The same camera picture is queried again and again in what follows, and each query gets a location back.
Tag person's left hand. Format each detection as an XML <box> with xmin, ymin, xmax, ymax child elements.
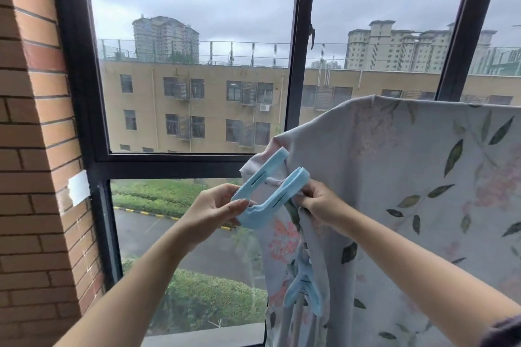
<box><xmin>175</xmin><ymin>183</ymin><xmax>250</xmax><ymax>254</ymax></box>

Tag person's right hand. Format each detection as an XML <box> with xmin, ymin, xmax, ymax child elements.
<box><xmin>293</xmin><ymin>178</ymin><xmax>355</xmax><ymax>237</ymax></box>

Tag light blue clothes peg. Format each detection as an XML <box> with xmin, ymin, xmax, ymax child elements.
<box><xmin>283</xmin><ymin>251</ymin><xmax>323</xmax><ymax>318</ymax></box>
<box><xmin>231</xmin><ymin>146</ymin><xmax>311</xmax><ymax>230</ymax></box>

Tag floral light blue bedsheet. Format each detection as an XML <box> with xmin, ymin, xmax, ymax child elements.
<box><xmin>240</xmin><ymin>94</ymin><xmax>521</xmax><ymax>347</ymax></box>

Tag person's left forearm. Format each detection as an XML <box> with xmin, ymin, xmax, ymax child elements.
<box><xmin>55</xmin><ymin>233</ymin><xmax>192</xmax><ymax>347</ymax></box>

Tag person's right forearm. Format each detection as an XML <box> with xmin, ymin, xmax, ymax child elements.
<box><xmin>346</xmin><ymin>212</ymin><xmax>521</xmax><ymax>347</ymax></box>

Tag person's dark right sleeve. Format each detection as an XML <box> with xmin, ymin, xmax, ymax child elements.
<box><xmin>478</xmin><ymin>316</ymin><xmax>521</xmax><ymax>347</ymax></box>

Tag long beige building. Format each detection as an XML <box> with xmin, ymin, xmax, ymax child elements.
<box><xmin>99</xmin><ymin>60</ymin><xmax>521</xmax><ymax>155</ymax></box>

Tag white tall apartment buildings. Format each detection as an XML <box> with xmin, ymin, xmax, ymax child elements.
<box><xmin>345</xmin><ymin>20</ymin><xmax>521</xmax><ymax>75</ymax></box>

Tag grey tall apartment block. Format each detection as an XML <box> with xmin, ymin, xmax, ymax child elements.
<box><xmin>132</xmin><ymin>15</ymin><xmax>200</xmax><ymax>63</ymax></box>

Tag white paper sheet on wall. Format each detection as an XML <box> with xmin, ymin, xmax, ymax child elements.
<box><xmin>67</xmin><ymin>170</ymin><xmax>91</xmax><ymax>207</ymax></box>

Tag rooftop wire fence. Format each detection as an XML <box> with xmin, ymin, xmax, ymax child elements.
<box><xmin>97</xmin><ymin>38</ymin><xmax>521</xmax><ymax>75</ymax></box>

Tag black metal window frame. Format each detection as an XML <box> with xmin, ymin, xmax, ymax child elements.
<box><xmin>48</xmin><ymin>0</ymin><xmax>506</xmax><ymax>286</ymax></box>

